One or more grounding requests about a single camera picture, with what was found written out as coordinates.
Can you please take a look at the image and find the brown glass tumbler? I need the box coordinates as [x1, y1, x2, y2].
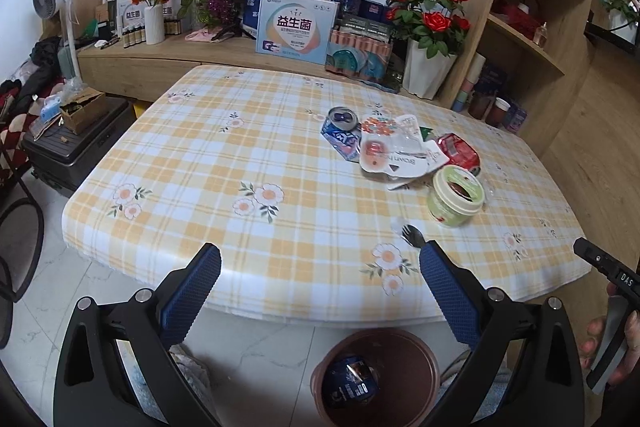
[467, 92, 493, 120]

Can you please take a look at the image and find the stack of pastel cups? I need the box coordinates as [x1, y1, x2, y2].
[452, 53, 486, 112]

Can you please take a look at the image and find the navy box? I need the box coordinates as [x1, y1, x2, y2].
[360, 0, 388, 22]

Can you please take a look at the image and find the shrink-wrapped pink can pack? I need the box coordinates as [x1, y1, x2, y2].
[325, 14, 396, 82]

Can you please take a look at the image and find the black counter top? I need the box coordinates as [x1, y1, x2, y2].
[585, 22, 640, 52]

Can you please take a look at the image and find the red basket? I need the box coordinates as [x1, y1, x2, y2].
[492, 0, 543, 40]

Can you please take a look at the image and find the brown plastic waste bin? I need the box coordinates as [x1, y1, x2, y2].
[310, 328, 441, 427]

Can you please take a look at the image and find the clear plastic spork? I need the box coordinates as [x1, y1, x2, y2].
[390, 216, 427, 249]

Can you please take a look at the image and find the white faceted flower pot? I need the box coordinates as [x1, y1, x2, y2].
[402, 38, 458, 100]

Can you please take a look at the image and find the person's right hand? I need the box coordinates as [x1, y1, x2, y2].
[579, 282, 640, 388]

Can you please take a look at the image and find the large white blue supplement box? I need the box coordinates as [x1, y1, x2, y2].
[255, 0, 341, 58]

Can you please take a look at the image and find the dark blue gift box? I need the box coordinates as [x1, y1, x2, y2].
[480, 64, 508, 100]

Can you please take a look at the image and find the purple flower bunch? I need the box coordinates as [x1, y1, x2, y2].
[205, 0, 238, 28]

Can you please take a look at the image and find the yellow plaid floral tablecloth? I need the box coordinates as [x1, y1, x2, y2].
[61, 64, 593, 325]

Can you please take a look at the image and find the white sachet red edge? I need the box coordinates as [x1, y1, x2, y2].
[425, 141, 449, 168]

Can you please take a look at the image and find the clear pink jelly cup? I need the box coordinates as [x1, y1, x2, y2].
[360, 134, 397, 172]

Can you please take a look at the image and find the small white supplement box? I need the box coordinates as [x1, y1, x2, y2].
[119, 2, 151, 46]
[162, 4, 183, 35]

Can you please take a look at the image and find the white square flower pot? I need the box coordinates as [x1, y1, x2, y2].
[607, 9, 638, 42]

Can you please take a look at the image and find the floral print plastic lid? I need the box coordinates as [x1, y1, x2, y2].
[361, 114, 398, 138]

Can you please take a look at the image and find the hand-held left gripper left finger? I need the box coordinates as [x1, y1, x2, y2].
[53, 243, 222, 427]

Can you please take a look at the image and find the crushed red soda can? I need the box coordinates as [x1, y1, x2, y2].
[437, 133, 482, 175]

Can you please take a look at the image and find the black chair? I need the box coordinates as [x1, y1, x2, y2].
[0, 127, 48, 350]

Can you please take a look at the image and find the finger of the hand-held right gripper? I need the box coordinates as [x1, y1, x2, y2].
[573, 237, 617, 280]

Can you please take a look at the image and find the green paper food cup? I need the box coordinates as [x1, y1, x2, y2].
[427, 165, 486, 228]

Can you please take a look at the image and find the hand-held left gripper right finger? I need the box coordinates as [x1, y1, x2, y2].
[419, 240, 587, 427]

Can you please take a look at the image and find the brown paper bag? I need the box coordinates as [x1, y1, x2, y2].
[95, 0, 121, 32]

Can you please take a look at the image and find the open cardboard box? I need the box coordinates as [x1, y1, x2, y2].
[59, 89, 112, 135]

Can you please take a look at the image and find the red rose plant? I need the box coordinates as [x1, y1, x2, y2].
[385, 0, 472, 58]

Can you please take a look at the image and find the brown paper cup white rim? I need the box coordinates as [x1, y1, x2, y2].
[487, 97, 511, 125]

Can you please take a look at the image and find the blue white carton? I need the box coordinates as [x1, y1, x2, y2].
[243, 0, 266, 32]

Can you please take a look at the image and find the white plastic wrapper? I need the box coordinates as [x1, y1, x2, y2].
[382, 149, 437, 191]

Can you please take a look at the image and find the small black tripod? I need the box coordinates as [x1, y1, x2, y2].
[210, 19, 256, 42]

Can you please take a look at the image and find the crushed blue soda can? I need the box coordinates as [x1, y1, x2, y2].
[320, 107, 362, 161]

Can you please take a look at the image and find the dark blue foil wrapper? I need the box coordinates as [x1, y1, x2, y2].
[321, 354, 378, 408]

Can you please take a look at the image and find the small blue box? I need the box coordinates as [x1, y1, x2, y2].
[502, 102, 528, 135]

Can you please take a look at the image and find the wooden sideboard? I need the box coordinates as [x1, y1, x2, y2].
[75, 34, 403, 100]

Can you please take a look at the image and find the black suitcase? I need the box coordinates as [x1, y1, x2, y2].
[22, 96, 133, 198]

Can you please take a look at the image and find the pile of dark clothes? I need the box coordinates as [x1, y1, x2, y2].
[0, 37, 66, 118]

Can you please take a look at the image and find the white ribbed vase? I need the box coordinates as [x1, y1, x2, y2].
[144, 4, 166, 45]

